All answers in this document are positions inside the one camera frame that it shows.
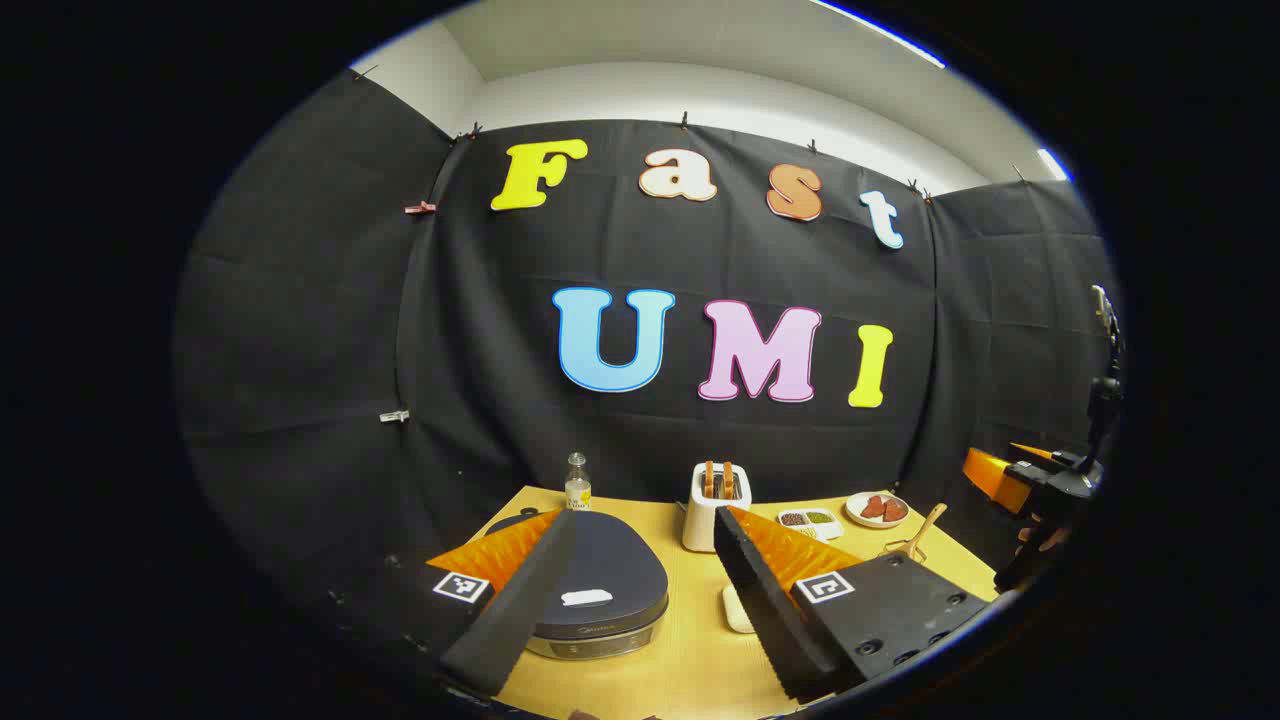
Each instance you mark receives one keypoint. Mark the wooden spoon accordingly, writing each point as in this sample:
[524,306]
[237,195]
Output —
[925,530]

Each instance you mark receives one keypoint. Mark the small clear glass bottle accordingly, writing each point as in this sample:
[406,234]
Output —
[578,490]

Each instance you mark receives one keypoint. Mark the white toaster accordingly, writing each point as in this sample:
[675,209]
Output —
[700,525]

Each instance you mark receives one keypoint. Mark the small red clip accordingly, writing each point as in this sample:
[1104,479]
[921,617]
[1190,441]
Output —
[421,208]

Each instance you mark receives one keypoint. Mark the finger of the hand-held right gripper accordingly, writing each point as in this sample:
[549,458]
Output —
[995,478]
[1032,452]

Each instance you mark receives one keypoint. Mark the grey silver rice cooker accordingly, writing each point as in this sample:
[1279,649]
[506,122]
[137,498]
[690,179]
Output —
[610,560]

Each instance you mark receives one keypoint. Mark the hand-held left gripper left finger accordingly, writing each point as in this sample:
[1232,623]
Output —
[520,600]

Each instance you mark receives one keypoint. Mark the red meat piece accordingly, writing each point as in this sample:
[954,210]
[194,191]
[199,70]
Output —
[873,508]
[895,511]

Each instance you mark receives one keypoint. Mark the black backdrop cloth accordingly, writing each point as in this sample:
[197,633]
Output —
[300,300]

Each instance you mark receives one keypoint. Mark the white divided dish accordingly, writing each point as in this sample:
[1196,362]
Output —
[835,528]

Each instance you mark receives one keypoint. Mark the white round plate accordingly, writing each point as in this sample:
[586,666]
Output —
[852,510]

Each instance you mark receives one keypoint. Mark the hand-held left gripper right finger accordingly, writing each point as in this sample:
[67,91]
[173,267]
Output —
[765,600]

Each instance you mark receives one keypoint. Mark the clear plastic rice container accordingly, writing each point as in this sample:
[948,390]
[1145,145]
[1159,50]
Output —
[737,610]

